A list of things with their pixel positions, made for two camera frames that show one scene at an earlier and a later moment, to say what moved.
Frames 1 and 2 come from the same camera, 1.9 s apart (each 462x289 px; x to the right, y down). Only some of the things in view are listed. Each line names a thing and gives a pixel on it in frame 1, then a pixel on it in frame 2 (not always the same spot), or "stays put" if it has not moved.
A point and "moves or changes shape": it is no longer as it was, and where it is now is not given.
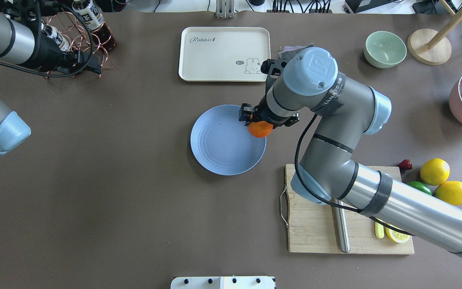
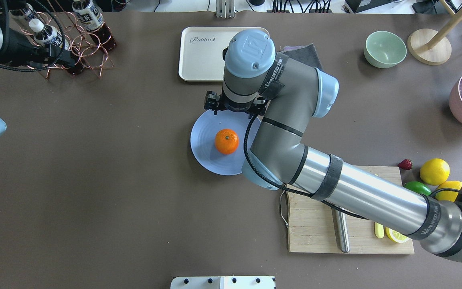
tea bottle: (53, 33) stays put
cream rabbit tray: (223, 54) stays put
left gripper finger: (93, 63) -> (56, 54)
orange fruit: (260, 129) moves or changes shape
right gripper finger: (246, 111) -> (211, 101)
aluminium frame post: (225, 9) stays put
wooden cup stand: (431, 47) stays put
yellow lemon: (435, 171) stays put
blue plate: (222, 144) stays put
